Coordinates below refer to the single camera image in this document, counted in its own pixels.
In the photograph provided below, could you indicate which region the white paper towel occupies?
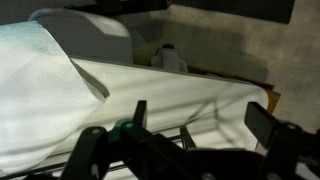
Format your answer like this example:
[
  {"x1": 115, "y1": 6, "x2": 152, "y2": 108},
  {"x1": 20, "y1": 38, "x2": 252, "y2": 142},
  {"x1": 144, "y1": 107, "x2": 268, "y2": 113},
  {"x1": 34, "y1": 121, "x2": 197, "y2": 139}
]
[{"x1": 0, "y1": 21, "x2": 109, "y2": 174}]

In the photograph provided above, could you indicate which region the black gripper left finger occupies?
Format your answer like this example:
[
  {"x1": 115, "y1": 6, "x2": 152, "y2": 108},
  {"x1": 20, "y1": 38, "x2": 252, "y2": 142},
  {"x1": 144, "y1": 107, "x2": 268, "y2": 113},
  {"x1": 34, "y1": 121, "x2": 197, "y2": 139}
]
[{"x1": 60, "y1": 100, "x2": 157, "y2": 180}]

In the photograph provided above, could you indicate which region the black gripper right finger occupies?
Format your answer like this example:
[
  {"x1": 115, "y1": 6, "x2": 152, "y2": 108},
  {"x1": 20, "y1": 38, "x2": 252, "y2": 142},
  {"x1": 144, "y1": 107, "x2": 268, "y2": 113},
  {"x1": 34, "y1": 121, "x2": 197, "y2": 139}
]
[{"x1": 244, "y1": 102, "x2": 320, "y2": 180}]

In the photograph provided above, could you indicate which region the black wire stand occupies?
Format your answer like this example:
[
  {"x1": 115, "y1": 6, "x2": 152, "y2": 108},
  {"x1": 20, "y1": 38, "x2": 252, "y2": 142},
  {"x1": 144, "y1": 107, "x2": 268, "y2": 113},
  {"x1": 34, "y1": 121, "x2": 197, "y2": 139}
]
[{"x1": 0, "y1": 127, "x2": 196, "y2": 180}]

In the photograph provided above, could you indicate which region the white folding table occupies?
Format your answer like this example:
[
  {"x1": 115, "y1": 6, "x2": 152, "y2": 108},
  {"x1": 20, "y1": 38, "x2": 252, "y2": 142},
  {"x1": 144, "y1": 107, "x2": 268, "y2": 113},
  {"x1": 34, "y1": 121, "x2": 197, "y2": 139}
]
[{"x1": 53, "y1": 57, "x2": 270, "y2": 180}]

